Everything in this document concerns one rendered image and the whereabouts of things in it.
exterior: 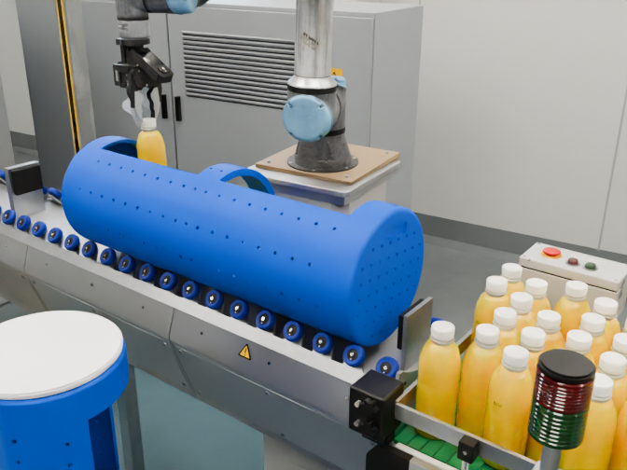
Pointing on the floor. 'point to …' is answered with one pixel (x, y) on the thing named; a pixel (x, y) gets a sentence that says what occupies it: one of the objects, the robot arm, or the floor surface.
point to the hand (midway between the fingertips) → (147, 120)
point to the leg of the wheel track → (131, 424)
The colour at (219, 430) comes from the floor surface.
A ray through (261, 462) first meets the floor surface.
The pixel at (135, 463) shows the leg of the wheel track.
